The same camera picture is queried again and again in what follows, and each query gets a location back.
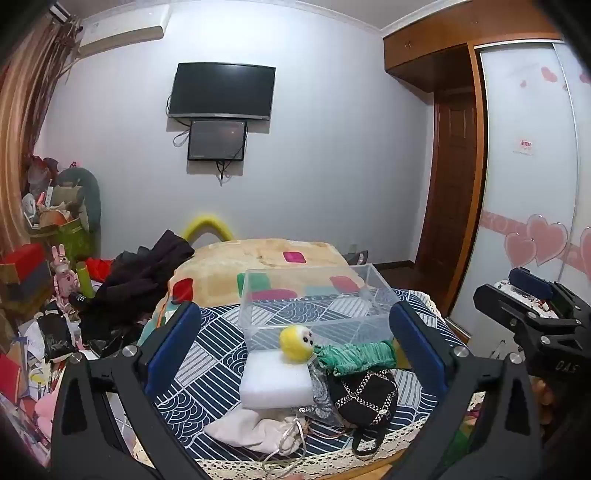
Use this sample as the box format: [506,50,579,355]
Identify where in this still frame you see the brown wooden door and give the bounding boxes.
[416,90,479,274]

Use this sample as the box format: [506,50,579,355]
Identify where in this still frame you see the red box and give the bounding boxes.
[0,244,48,283]

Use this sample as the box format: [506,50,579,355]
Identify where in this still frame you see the yellow plush ball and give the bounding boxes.
[279,324,317,360]

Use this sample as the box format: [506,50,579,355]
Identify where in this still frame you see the wooden overhead cabinet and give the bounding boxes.
[382,4,570,93]

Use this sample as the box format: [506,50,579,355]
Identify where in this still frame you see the striped pink curtain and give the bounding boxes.
[0,18,80,259]

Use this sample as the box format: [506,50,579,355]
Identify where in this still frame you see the red cloth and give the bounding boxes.
[88,258,114,280]

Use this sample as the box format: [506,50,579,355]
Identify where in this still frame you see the white sliding wardrobe door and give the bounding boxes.
[450,41,591,343]

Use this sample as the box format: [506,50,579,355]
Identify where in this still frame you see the small black wall monitor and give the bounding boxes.
[187,120,247,162]

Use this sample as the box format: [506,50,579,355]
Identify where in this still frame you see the green knit scrunchie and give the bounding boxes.
[315,339,398,377]

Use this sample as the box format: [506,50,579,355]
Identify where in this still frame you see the clear plastic storage box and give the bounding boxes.
[239,264,402,352]

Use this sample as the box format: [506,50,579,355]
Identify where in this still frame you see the yellow foam tube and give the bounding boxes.
[183,213,233,243]

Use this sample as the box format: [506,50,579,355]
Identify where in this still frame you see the beige drawstring pouch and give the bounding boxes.
[203,408,306,472]

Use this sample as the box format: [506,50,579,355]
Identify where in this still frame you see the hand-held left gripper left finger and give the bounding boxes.
[51,302,204,480]

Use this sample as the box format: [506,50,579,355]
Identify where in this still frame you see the black clothes pile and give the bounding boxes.
[78,228,195,357]

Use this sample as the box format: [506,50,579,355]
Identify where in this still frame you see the pink rabbit toy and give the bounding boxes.
[50,244,79,302]

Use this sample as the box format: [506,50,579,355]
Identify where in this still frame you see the dark green plush pillow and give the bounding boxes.
[58,167,103,232]

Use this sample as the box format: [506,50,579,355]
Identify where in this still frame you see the green storage box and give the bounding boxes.
[30,217,93,262]

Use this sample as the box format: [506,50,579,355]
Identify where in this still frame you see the grey knit fabric item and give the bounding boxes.
[295,362,345,426]

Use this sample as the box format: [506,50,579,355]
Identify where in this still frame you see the green cylinder bottle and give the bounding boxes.
[76,261,96,299]

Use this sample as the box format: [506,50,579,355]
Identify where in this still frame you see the white air conditioner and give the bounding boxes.
[78,7,166,58]

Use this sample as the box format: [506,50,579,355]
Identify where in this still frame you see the person's right hand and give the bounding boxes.
[530,376,557,428]

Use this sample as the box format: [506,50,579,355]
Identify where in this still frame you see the white foam block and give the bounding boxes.
[239,348,315,409]

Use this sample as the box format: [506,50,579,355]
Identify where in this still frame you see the beige patchwork blanket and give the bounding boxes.
[139,239,366,343]

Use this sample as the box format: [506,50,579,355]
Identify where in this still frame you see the black quilted chain bag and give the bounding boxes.
[327,368,400,457]

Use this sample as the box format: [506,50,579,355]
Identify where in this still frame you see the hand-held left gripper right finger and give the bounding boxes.
[389,301,543,480]

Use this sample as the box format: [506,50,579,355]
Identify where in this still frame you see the blue patterned cloth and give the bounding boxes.
[150,288,468,464]

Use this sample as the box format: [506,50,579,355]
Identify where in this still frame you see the wall-mounted black television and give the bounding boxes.
[168,62,277,122]

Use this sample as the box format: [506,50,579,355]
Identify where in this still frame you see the red plastic bag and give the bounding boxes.
[27,156,60,186]

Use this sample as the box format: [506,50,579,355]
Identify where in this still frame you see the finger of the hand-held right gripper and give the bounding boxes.
[509,267,591,319]
[473,284,539,335]

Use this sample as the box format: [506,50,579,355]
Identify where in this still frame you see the black plastic bag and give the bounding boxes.
[37,311,77,361]

